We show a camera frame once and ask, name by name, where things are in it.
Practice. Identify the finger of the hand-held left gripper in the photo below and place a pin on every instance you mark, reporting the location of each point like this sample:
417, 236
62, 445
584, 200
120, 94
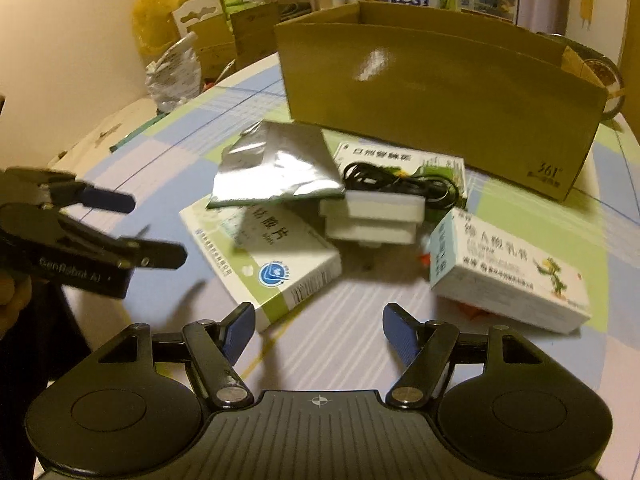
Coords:
160, 256
107, 200

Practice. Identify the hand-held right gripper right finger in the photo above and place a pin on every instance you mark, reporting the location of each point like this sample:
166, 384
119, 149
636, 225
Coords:
400, 332

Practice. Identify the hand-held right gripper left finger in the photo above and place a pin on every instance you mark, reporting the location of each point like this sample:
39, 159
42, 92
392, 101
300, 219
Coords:
237, 330

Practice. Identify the white green medicine box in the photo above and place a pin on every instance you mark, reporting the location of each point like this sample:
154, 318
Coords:
285, 265

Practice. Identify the white rectangular block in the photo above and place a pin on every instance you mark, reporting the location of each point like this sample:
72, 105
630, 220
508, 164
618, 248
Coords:
370, 232
385, 206

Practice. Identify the white medicine box dragon print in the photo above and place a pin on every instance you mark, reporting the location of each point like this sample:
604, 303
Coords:
500, 272

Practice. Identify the silver foil pouch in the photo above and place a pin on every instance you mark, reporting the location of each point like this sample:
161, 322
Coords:
280, 160

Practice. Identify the checkered cloth covered desktop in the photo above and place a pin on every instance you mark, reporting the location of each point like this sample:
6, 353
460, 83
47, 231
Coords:
360, 292

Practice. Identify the person's left hand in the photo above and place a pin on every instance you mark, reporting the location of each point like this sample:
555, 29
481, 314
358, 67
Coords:
12, 305

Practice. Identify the green flat packet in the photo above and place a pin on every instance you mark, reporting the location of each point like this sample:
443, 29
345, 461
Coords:
137, 132

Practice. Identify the crumpled silver bag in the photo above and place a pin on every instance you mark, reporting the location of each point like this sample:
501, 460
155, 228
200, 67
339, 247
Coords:
172, 75

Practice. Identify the small brown cardboard box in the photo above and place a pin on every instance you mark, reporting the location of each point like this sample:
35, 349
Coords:
215, 50

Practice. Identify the yellow plastic bag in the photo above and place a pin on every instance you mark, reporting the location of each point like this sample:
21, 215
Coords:
155, 10

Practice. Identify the white cutout cardboard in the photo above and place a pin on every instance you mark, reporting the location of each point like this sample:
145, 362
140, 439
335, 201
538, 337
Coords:
200, 12

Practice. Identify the tall brown cardboard box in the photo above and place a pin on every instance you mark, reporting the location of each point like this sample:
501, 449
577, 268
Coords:
255, 35

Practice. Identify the round printed tin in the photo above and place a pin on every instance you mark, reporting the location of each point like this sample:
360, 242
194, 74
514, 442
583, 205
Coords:
600, 71

